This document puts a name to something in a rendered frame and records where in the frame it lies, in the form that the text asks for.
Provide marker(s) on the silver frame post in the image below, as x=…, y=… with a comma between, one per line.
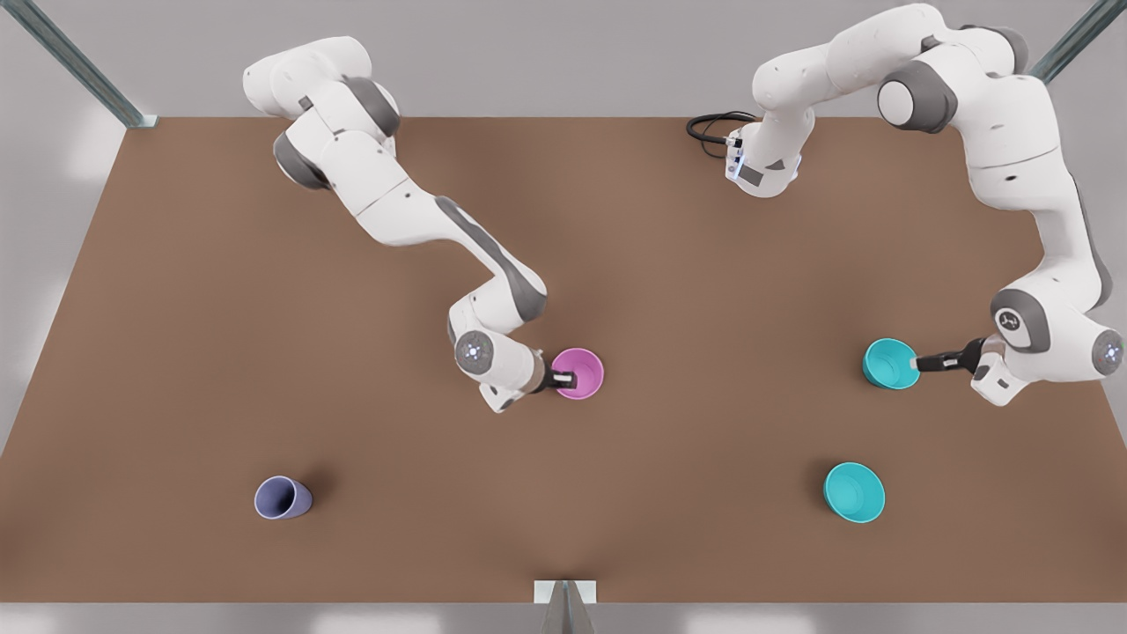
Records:
x=75, y=62
x=1076, y=40
x=565, y=606

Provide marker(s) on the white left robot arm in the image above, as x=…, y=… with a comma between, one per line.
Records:
x=1012, y=150

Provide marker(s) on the teal blue bowl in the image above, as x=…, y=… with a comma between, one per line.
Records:
x=854, y=492
x=887, y=363

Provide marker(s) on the lavender cup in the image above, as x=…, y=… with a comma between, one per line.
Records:
x=282, y=497

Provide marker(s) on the pink bowl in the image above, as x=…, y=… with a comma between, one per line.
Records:
x=583, y=377

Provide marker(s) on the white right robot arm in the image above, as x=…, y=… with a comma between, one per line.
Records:
x=387, y=189

